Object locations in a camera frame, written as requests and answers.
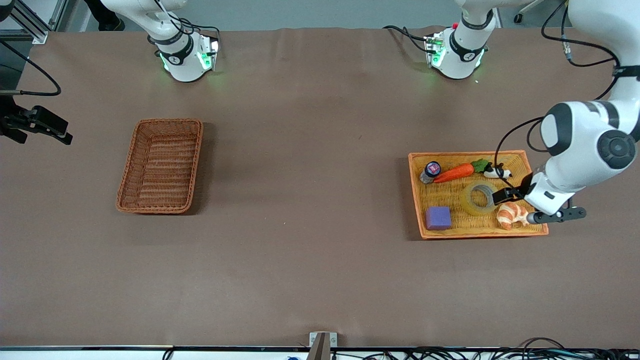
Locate clear yellowish tape roll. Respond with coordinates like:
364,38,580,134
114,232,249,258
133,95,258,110
461,180,501,216

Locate orange yellow wicker basket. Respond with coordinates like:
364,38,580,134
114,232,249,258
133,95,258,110
408,150,550,240

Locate brown wicker basket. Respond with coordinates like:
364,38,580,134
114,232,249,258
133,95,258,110
115,118,204,215

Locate toy croissant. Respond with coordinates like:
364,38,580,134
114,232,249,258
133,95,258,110
496,201,531,231

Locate black white panda figurine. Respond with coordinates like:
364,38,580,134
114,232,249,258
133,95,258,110
482,162,513,181

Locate orange toy carrot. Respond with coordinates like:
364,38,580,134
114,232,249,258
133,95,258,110
433,158,492,184

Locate purple foam cube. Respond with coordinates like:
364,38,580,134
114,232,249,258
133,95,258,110
425,206,453,231

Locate small jar pink lid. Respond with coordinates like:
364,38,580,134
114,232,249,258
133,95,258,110
419,161,442,185

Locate person's black leg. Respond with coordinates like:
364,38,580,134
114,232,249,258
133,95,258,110
82,0,126,32

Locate black chair caster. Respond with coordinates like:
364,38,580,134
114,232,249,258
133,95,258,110
513,0,547,24

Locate brown table cover sheet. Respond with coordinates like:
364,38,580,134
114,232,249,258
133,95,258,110
0,26,640,349

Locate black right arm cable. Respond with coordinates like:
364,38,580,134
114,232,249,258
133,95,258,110
0,39,62,97

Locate aluminium frame profile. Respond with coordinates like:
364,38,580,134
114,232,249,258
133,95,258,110
9,0,49,45

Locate black cable bundle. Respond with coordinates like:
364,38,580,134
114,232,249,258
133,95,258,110
330,337,640,360

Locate black left base cable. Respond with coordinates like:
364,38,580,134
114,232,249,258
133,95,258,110
382,25,433,54

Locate black table edge rail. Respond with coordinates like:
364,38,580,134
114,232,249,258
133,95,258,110
0,344,640,352

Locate grey metal bracket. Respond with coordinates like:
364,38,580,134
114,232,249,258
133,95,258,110
306,331,338,360

